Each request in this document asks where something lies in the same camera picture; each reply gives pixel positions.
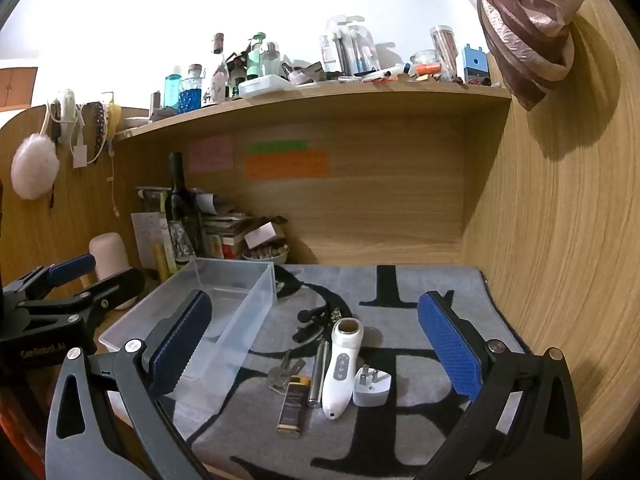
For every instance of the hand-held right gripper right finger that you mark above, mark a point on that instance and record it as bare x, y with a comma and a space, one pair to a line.
450, 340

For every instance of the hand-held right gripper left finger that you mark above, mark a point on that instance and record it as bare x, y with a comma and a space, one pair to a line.
180, 340

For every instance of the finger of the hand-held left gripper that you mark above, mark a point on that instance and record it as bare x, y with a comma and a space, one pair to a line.
72, 267
110, 290

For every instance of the clear plastic storage box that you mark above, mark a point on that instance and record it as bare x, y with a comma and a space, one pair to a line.
235, 305

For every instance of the white plug adapter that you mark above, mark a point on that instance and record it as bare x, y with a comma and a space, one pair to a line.
370, 390

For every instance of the white handheld facial massager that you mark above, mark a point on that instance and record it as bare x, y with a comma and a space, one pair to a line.
340, 375

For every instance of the black and gold lighter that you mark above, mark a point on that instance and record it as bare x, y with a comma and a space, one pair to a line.
291, 405

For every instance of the silver metal flashlight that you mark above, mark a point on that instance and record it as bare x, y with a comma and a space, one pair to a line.
317, 375

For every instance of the cream white cylindrical humidifier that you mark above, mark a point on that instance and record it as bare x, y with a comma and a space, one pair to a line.
107, 255

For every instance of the cream yellow tube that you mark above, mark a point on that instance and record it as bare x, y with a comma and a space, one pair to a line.
162, 262

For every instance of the grey mat with black print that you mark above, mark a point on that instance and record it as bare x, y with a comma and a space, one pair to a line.
440, 277

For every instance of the handwritten white paper note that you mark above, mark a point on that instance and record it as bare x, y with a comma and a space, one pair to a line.
145, 232

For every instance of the fruit print card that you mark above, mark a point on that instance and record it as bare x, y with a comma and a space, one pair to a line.
216, 247

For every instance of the small red box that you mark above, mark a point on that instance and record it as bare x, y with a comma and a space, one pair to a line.
233, 252

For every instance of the rolled printed tube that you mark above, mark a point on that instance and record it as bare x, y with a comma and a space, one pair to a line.
152, 192

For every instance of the white fluffy pompom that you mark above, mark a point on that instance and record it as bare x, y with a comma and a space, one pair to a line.
34, 165

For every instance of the white hanging tag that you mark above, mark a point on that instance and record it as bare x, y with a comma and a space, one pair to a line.
80, 156

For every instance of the dark wine bottle elephant label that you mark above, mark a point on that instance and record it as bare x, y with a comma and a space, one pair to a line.
177, 200

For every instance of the white bowl of beads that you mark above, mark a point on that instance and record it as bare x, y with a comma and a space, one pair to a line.
265, 256

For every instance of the stack of books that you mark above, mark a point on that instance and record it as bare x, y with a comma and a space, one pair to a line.
225, 225

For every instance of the small white card box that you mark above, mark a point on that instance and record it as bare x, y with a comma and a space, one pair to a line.
260, 235

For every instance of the white hanging handheld device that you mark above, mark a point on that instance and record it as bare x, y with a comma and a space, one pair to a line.
66, 105

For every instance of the pink sticky note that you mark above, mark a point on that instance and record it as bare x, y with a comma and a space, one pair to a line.
211, 154

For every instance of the wooden cabinet door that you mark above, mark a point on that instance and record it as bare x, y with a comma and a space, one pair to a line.
17, 87

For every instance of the blue liquid bottle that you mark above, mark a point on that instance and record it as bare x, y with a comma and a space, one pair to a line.
172, 92

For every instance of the orange sticky note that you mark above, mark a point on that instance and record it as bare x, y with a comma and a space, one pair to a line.
287, 165

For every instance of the glass with blue pattern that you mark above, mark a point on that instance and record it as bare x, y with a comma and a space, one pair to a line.
190, 96

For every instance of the green sticky note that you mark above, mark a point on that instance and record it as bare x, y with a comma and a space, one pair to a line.
278, 147

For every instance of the flat white box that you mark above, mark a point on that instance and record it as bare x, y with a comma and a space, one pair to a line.
267, 86

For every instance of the green pump bottle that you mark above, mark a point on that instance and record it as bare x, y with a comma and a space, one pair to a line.
255, 60

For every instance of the orange tube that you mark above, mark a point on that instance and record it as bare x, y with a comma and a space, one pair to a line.
429, 68

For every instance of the wooden shelf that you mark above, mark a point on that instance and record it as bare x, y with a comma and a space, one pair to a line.
325, 97

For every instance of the small blue box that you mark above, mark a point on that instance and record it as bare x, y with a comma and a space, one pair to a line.
475, 65

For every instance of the clear bottle silver cap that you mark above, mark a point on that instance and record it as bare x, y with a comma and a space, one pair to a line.
271, 60

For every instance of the small glass bowl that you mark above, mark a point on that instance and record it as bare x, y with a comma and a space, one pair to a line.
425, 57

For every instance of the clear jar brown sticks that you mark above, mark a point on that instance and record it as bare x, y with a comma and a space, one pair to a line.
444, 50

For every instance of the clear toothbrush package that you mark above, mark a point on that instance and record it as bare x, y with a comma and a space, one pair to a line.
350, 47

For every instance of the pink brown cloth bag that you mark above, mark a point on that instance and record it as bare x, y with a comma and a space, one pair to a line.
525, 35

